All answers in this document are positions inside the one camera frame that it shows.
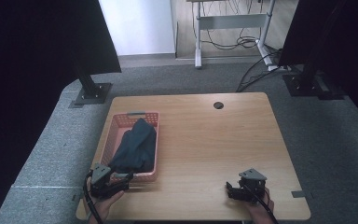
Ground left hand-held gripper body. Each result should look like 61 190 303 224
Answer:
89 162 117 200

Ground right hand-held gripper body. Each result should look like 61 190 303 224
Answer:
236 167 268 206

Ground dark blue cloth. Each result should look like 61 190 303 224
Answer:
108 118 158 175

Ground pink plastic basket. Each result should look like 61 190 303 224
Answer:
100 110 160 184

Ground person's left hand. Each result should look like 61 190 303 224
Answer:
86 176 125 224

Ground person's right hand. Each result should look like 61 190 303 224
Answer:
244 187 276 224

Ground black metal stand base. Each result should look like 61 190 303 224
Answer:
73 63 114 105
282 64 347 101

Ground black curtain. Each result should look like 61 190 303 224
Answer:
0 0 122 224
278 0 358 132

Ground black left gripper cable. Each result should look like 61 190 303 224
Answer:
82 171 104 224

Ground black floor cables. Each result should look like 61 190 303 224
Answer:
191 0 293 93

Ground white metal desk frame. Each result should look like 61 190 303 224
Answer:
186 0 280 72

